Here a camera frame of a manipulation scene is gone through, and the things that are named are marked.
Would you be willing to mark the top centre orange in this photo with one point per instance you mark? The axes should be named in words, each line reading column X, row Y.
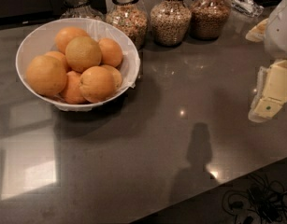
column 82, row 53

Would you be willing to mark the glass jar brown grains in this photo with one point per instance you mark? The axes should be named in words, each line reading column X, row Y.
column 208, row 18

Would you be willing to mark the glass jar light grains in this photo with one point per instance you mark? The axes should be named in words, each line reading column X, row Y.
column 170, row 20

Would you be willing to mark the right back orange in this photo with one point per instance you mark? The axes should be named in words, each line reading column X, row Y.
column 111, row 52

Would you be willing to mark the large left orange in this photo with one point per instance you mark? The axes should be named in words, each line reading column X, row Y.
column 46, row 75

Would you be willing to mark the glass jar mixed cereal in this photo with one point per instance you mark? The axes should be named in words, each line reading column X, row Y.
column 130, row 18

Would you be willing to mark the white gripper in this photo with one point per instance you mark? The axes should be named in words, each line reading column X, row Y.
column 280, row 32

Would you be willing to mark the back top orange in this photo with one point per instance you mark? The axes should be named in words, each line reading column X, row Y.
column 65, row 35

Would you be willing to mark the clear empty glass jar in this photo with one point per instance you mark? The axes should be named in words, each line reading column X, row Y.
column 81, row 9

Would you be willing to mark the front right orange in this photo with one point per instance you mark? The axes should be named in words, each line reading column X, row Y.
column 96, row 84

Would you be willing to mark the small left hidden orange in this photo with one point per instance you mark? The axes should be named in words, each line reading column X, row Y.
column 61, row 57

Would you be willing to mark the bottom middle orange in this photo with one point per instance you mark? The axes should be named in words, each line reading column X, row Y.
column 71, row 93

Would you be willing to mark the clear plastic bag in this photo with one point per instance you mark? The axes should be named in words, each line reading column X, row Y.
column 247, row 7

